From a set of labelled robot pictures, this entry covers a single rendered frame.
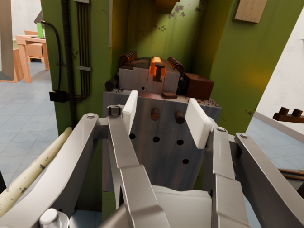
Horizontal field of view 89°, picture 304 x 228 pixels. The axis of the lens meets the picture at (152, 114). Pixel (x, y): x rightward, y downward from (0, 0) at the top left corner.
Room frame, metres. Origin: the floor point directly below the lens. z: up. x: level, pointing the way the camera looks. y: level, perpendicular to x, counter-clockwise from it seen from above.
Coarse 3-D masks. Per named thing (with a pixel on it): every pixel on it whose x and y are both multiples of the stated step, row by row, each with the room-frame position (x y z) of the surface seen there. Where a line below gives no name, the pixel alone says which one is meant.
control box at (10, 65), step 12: (0, 0) 0.43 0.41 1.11; (0, 12) 0.42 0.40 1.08; (0, 24) 0.40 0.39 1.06; (0, 36) 0.39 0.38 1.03; (12, 36) 0.46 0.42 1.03; (0, 48) 0.37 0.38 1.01; (12, 48) 0.44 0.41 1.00; (0, 60) 0.36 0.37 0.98; (12, 60) 0.42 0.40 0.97; (0, 72) 0.35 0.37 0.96; (12, 72) 0.40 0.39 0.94
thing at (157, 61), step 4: (156, 60) 0.65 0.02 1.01; (160, 60) 0.68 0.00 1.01; (152, 64) 0.50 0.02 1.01; (156, 64) 0.43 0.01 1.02; (160, 64) 0.45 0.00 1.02; (164, 64) 0.50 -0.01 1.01; (152, 68) 0.50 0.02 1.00; (156, 68) 0.49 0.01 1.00; (160, 68) 0.42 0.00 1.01; (164, 68) 0.50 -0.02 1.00; (152, 72) 0.50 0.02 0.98; (156, 72) 0.44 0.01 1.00; (160, 72) 0.42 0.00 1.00; (164, 72) 0.50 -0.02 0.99; (156, 76) 0.42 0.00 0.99; (160, 76) 0.42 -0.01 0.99; (156, 80) 0.42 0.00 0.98; (160, 80) 0.42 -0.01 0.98
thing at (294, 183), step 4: (280, 168) 0.52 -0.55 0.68; (280, 172) 0.49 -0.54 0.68; (236, 176) 0.43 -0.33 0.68; (300, 176) 0.48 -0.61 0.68; (288, 180) 0.45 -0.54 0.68; (292, 180) 0.45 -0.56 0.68; (296, 180) 0.46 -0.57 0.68; (300, 180) 0.46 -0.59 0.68; (292, 184) 0.43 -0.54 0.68; (296, 184) 0.44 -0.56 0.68; (300, 184) 0.44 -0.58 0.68; (296, 188) 0.42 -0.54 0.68; (244, 192) 0.37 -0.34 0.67
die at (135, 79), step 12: (144, 60) 0.76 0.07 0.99; (120, 72) 0.51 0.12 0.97; (132, 72) 0.51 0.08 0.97; (144, 72) 0.51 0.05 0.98; (168, 72) 0.52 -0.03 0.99; (120, 84) 0.51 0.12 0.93; (132, 84) 0.51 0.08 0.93; (144, 84) 0.51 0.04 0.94; (156, 84) 0.52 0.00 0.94; (168, 84) 0.52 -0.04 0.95
